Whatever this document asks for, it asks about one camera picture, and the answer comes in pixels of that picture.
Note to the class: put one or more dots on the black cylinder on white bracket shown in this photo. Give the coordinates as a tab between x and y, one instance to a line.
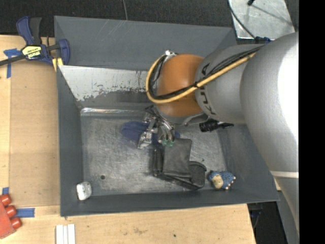
208	126

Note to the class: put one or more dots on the dark grey folded wallet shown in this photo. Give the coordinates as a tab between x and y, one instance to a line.
177	161

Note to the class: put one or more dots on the blue toy animal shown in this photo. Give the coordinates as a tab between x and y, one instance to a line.
221	179

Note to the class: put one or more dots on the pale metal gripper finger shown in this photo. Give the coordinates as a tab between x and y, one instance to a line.
144	139
151	126

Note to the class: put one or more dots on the small white block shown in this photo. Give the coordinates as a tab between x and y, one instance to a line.
83	190

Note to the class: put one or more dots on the dark blue cloth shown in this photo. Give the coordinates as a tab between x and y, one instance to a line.
130	131

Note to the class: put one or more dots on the grey metal bin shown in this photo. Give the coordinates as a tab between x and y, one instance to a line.
114	159

